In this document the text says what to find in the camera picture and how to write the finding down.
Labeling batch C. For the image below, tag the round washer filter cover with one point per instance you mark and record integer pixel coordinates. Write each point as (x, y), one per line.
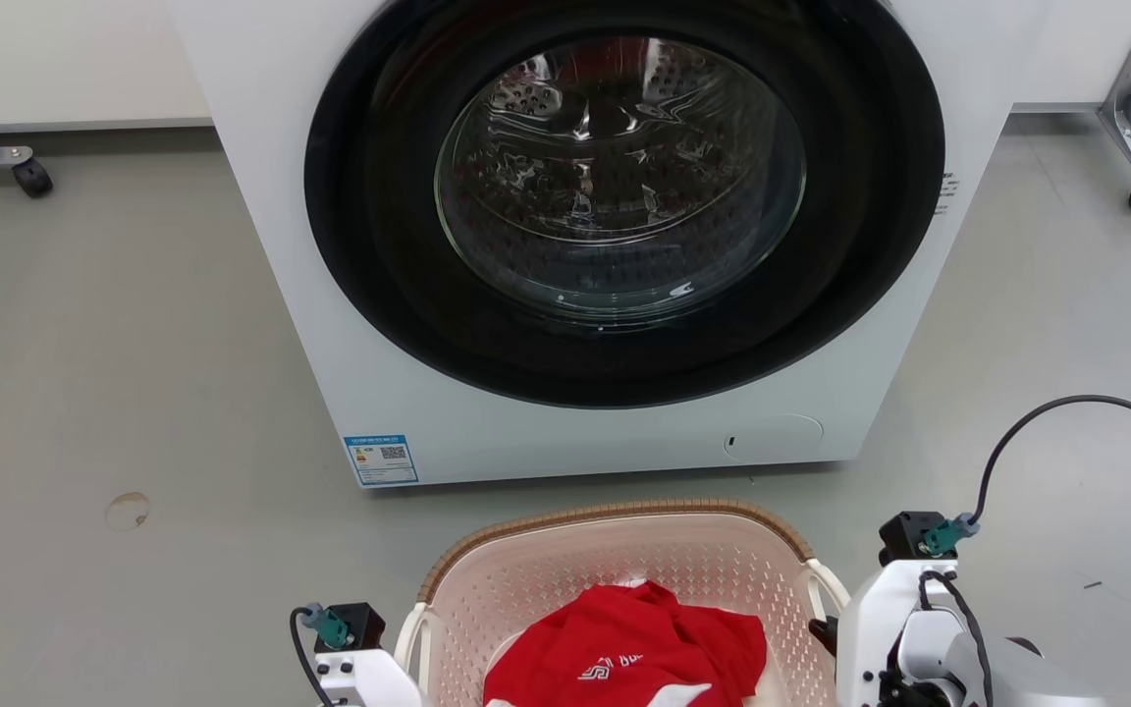
(774, 437)

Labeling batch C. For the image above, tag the black round glass washer door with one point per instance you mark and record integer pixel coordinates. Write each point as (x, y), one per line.
(624, 187)

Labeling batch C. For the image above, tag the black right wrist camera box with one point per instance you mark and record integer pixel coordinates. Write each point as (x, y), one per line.
(907, 535)

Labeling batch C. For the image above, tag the red garment with white print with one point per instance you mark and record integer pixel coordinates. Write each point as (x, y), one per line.
(624, 638)

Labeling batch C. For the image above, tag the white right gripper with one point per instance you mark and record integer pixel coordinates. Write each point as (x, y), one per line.
(870, 628)

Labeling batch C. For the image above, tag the blue energy label sticker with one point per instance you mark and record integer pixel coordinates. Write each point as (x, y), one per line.
(381, 460)

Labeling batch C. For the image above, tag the white front-load washing machine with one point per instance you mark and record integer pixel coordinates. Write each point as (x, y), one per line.
(281, 245)

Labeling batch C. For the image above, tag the beige perforated plastic laundry basket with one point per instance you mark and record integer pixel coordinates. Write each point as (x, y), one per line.
(526, 579)

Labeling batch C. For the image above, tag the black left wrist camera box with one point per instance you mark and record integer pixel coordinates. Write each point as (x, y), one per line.
(361, 625)

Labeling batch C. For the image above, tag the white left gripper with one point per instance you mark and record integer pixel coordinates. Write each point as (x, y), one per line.
(369, 679)

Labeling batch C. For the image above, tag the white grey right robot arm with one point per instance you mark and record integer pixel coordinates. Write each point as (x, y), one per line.
(1027, 682)

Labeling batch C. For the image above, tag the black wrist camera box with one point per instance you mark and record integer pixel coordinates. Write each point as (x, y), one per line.
(361, 625)
(907, 535)

